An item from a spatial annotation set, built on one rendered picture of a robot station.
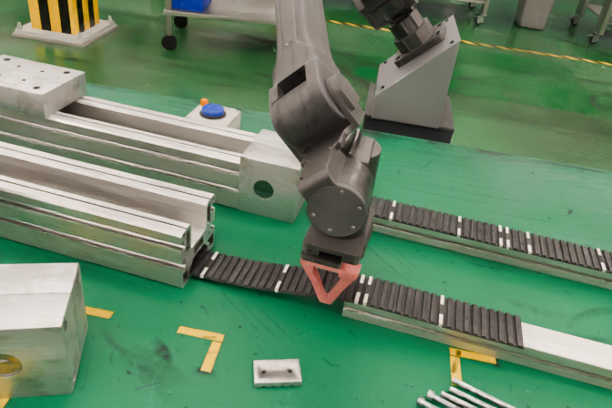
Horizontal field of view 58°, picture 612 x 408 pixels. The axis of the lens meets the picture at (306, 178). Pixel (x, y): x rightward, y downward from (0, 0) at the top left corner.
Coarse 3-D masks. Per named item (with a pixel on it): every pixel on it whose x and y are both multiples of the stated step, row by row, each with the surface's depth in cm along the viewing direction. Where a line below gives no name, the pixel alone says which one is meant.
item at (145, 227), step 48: (0, 144) 78; (0, 192) 69; (48, 192) 69; (96, 192) 75; (144, 192) 73; (192, 192) 73; (48, 240) 71; (96, 240) 69; (144, 240) 67; (192, 240) 70
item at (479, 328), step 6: (474, 306) 67; (474, 312) 66; (480, 312) 67; (486, 312) 67; (474, 318) 65; (480, 318) 66; (486, 318) 66; (474, 324) 64; (480, 324) 65; (486, 324) 65; (474, 330) 64; (480, 330) 64; (486, 330) 64; (480, 336) 63; (486, 336) 63
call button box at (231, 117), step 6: (198, 108) 100; (228, 108) 102; (192, 114) 98; (198, 114) 98; (228, 114) 100; (234, 114) 100; (198, 120) 96; (204, 120) 96; (210, 120) 97; (216, 120) 97; (222, 120) 97; (228, 120) 97; (234, 120) 99; (222, 126) 95; (228, 126) 96; (234, 126) 100
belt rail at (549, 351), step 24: (360, 312) 67; (384, 312) 66; (432, 336) 66; (456, 336) 66; (528, 336) 64; (552, 336) 65; (528, 360) 64; (552, 360) 63; (576, 360) 62; (600, 360) 62; (600, 384) 63
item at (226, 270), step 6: (228, 258) 74; (234, 258) 74; (222, 264) 73; (228, 264) 73; (234, 264) 72; (222, 270) 71; (228, 270) 71; (216, 276) 70; (222, 276) 71; (228, 276) 70; (222, 282) 70
